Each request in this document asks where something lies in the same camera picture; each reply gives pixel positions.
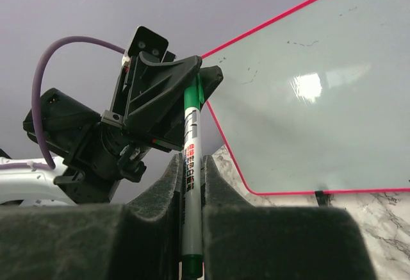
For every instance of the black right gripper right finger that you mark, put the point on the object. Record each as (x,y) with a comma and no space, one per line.
(242,241)

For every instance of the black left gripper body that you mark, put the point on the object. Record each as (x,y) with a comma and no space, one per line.
(96,149)

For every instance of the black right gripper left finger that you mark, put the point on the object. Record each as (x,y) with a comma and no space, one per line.
(137,240)

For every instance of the black whiteboard stand foot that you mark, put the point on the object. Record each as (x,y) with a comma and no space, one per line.
(323,199)

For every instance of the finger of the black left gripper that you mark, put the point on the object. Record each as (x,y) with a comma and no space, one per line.
(211,78)
(155,105)

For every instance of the pink framed whiteboard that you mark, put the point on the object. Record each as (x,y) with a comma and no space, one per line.
(317,98)

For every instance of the green whiteboard marker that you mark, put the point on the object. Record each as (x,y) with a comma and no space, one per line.
(191,217)

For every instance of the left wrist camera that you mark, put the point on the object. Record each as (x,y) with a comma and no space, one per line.
(145,40)

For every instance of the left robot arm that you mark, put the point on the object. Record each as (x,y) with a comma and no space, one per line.
(28,181)

